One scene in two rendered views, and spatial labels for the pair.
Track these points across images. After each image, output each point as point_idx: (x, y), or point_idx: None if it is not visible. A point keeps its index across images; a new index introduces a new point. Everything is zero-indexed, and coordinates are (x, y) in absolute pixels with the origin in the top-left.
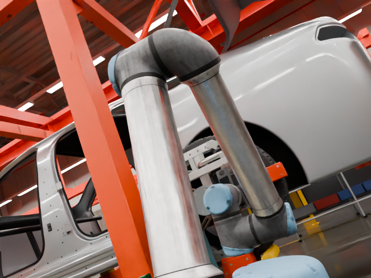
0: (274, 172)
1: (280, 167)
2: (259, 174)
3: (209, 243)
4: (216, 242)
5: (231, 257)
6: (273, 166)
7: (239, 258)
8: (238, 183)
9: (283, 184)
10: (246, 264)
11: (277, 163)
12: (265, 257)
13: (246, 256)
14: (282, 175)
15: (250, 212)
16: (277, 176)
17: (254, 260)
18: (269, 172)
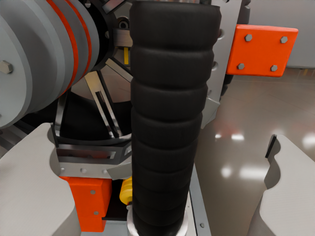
0: (260, 52)
1: (286, 47)
2: None
3: (27, 114)
4: (48, 107)
5: (59, 177)
6: (273, 33)
7: (76, 187)
8: (200, 112)
9: (233, 76)
10: (88, 198)
11: (290, 32)
12: (130, 194)
13: (93, 188)
14: (273, 70)
15: (127, 58)
16: (260, 67)
17: (107, 185)
18: (249, 45)
